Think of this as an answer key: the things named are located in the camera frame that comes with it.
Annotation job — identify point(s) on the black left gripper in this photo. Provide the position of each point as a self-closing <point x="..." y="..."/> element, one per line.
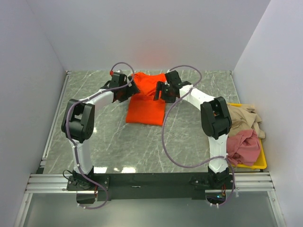
<point x="132" y="90"/>

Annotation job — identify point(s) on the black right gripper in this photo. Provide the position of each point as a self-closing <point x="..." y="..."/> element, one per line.
<point x="160" y="87"/>

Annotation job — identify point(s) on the orange t shirt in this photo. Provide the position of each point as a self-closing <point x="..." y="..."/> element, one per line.
<point x="142" y="107"/>

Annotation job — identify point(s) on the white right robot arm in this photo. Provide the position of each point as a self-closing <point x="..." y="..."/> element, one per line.
<point x="215" y="120"/>

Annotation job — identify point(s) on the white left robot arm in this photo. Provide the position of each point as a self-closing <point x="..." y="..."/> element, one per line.
<point x="79" y="119"/>

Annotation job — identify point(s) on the beige t shirt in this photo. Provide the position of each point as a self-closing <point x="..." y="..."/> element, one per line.
<point x="244" y="117"/>

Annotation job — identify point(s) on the black base crossbar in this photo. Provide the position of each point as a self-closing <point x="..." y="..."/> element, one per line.
<point x="147" y="186"/>

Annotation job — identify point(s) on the pink t shirt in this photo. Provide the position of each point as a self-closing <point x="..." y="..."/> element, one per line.
<point x="243" y="148"/>

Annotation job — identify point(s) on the yellow plastic bin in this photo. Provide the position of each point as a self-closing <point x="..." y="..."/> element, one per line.
<point x="260" y="163"/>

